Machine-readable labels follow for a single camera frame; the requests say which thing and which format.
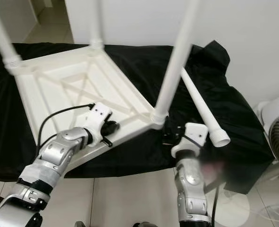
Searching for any pink cloth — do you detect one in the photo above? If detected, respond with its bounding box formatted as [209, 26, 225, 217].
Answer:
[203, 161, 225, 171]

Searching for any white plastic table leg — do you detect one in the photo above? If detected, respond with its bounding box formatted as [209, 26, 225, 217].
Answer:
[90, 0, 105, 50]
[151, 0, 201, 128]
[179, 71, 231, 148]
[0, 0, 23, 75]

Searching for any black table cloth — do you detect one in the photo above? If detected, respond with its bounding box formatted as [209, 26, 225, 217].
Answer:
[0, 40, 274, 194]

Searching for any grey right robot foot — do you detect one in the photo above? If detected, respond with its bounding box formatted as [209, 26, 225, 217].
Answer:
[132, 221, 154, 227]

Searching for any white standing fan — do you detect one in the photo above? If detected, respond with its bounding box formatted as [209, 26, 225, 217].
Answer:
[217, 92, 279, 227]

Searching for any white plastic table top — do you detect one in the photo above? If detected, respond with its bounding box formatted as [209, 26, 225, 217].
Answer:
[5, 43, 168, 168]

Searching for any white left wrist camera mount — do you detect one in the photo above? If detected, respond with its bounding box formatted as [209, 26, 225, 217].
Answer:
[73, 103, 114, 145]

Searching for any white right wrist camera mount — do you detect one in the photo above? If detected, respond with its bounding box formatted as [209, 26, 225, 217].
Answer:
[171, 122, 208, 159]

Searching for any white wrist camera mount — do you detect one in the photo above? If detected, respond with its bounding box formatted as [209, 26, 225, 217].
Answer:
[171, 122, 208, 159]
[73, 103, 114, 145]

